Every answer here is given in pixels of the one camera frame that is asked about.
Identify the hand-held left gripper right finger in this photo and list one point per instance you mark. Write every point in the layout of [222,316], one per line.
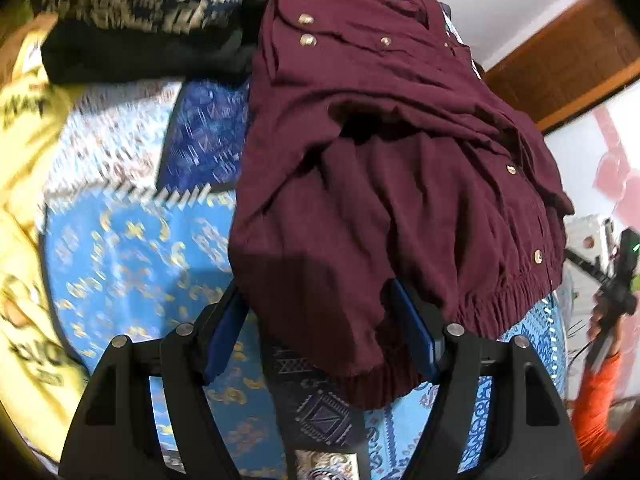
[417,332]

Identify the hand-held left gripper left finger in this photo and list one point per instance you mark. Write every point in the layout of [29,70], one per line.
[225,340]

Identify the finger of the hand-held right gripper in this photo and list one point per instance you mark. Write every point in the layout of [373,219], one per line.
[582,262]

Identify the maroon button shirt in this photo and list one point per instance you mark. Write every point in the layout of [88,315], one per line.
[390,185]

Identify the person's right forearm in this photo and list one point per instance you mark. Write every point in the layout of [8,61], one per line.
[597,400]

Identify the person's right hand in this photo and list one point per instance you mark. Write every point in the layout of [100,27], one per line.
[597,317]

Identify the blue patchwork bedspread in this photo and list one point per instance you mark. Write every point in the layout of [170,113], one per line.
[150,240]

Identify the wooden wardrobe cabinet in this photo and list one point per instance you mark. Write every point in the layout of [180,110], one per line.
[565,60]

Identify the yellow printed garment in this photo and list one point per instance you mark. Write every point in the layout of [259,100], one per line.
[30,200]

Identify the black patterned sweater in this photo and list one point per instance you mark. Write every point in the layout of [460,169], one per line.
[150,25]

